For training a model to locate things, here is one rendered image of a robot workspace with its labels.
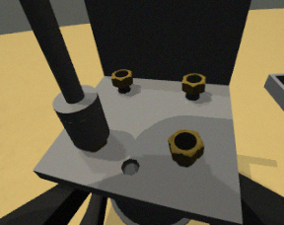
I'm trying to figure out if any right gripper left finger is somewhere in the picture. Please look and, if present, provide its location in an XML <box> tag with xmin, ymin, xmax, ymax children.
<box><xmin>0</xmin><ymin>184</ymin><xmax>107</xmax><ymax>225</ymax></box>

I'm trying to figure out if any black cylinder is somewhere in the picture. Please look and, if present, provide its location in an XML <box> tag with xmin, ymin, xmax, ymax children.
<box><xmin>110</xmin><ymin>86</ymin><xmax>199</xmax><ymax>225</ymax></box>

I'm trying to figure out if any grey shallow tray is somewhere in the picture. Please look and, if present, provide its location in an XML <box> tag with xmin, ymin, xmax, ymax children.
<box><xmin>263</xmin><ymin>73</ymin><xmax>284</xmax><ymax>112</ymax></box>

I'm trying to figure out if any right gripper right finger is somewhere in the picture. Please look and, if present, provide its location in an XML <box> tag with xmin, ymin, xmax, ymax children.
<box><xmin>239</xmin><ymin>173</ymin><xmax>284</xmax><ymax>225</ymax></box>

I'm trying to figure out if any dark blue electric nut driver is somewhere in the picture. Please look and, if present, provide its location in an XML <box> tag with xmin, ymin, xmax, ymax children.
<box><xmin>19</xmin><ymin>0</ymin><xmax>109</xmax><ymax>150</ymax></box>

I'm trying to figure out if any grey l-shaped metal bracket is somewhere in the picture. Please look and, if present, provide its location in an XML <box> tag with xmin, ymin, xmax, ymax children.
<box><xmin>33</xmin><ymin>0</ymin><xmax>251</xmax><ymax>225</ymax></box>

